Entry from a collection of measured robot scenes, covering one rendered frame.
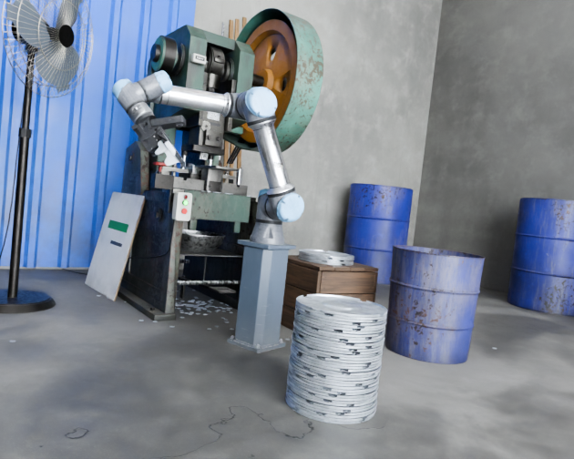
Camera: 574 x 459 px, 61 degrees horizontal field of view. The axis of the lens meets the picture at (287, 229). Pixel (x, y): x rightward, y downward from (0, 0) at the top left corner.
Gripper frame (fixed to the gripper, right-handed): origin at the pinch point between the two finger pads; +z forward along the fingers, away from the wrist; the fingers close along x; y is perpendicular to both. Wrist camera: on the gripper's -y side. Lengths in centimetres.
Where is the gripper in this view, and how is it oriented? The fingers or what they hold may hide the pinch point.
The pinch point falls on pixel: (182, 161)
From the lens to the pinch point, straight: 170.2
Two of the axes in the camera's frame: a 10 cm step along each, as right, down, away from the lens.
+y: -8.1, 5.8, -0.6
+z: 5.9, 8.0, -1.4
